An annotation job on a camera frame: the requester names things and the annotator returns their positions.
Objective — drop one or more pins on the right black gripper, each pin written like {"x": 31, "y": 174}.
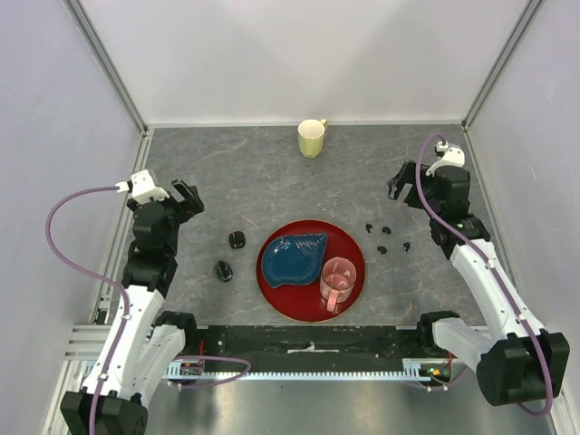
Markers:
{"x": 406, "y": 174}

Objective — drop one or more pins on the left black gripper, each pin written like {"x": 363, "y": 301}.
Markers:
{"x": 191, "y": 205}

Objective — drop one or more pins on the black earbud case gold rim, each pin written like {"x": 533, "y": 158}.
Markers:
{"x": 237, "y": 239}

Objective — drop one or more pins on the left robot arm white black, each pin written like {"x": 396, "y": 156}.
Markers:
{"x": 142, "y": 341}

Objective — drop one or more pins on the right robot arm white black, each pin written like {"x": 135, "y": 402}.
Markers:
{"x": 519, "y": 360}

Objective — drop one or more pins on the yellow-green ceramic mug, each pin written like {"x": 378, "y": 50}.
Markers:
{"x": 311, "y": 137}

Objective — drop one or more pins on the pink glass mug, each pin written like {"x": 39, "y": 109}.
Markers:
{"x": 337, "y": 282}

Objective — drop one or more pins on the blue leaf-shaped dish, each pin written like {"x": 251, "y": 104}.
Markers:
{"x": 293, "y": 259}

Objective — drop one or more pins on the round red tray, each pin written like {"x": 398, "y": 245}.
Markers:
{"x": 304, "y": 303}

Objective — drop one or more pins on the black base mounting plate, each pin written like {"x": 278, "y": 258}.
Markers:
{"x": 310, "y": 349}

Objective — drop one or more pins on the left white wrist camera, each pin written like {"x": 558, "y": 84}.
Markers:
{"x": 143, "y": 187}

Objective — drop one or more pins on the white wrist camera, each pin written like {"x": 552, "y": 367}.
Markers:
{"x": 143, "y": 187}
{"x": 448, "y": 155}

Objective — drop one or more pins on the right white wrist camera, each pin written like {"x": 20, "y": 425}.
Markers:
{"x": 448, "y": 155}

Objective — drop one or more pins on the slotted cable duct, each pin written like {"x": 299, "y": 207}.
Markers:
{"x": 410, "y": 371}

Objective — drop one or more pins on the right aluminium frame post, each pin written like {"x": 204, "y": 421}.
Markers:
{"x": 508, "y": 49}

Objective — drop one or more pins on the aluminium frame post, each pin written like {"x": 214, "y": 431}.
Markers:
{"x": 508, "y": 49}
{"x": 97, "y": 46}

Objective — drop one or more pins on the left aluminium frame post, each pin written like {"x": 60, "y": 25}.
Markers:
{"x": 97, "y": 46}

